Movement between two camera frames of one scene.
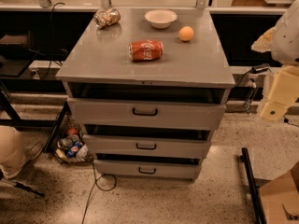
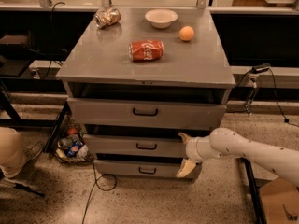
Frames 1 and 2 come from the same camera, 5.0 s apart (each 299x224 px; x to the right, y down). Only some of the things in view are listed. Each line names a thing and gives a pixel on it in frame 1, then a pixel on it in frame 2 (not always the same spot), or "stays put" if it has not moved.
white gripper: (287, 40) -> (191, 149)
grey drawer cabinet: (149, 86) stays put
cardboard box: (279, 198) stays put
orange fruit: (186, 33) stays put
